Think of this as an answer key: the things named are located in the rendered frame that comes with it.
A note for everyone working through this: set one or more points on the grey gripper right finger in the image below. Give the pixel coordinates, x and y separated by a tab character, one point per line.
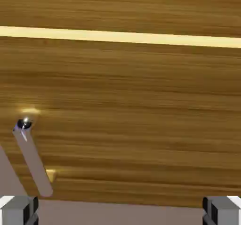
224	211

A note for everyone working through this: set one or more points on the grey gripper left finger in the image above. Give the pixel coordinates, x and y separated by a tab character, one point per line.
15	211

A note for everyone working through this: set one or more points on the wooden cabinet door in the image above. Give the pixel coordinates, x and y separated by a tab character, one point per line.
113	4
135	115

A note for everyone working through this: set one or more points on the wooden cabinet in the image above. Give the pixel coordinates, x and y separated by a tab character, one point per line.
120	37

